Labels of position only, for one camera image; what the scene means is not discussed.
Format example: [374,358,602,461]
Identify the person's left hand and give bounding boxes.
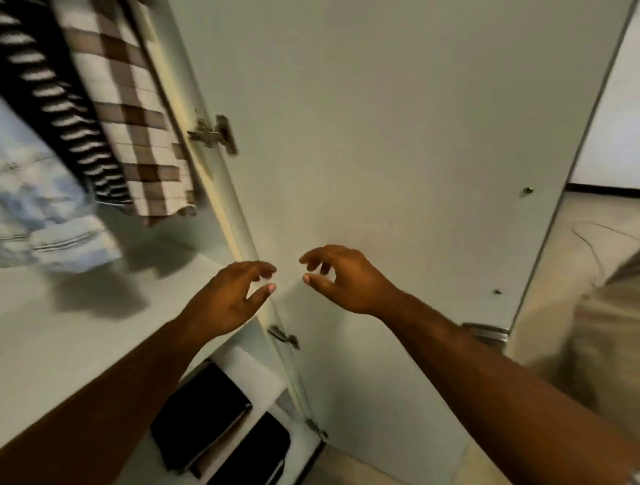
[180,260,279,341]

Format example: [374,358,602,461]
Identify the person's right hand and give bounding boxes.
[299,244,406,319]

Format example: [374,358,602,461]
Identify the white wooden wardrobe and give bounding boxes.
[0,0,640,485]

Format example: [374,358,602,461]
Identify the light blue garment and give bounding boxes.
[0,95,124,276]

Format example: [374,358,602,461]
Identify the brown white plaid shirt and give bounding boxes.
[50,0,198,221]

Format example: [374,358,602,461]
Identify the black white striped garment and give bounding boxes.
[0,0,136,211]

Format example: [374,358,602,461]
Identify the person's right forearm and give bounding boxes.
[380,290,640,485]

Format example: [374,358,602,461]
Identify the person's left forearm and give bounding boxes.
[0,318,216,485]

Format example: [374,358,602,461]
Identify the folded black clothes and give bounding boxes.
[205,412,293,485]
[150,360,253,473]

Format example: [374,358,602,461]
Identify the bed with taupe sheet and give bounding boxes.
[565,250,640,441]

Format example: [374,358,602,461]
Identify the metal door handle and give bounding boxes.
[462,322,511,347]

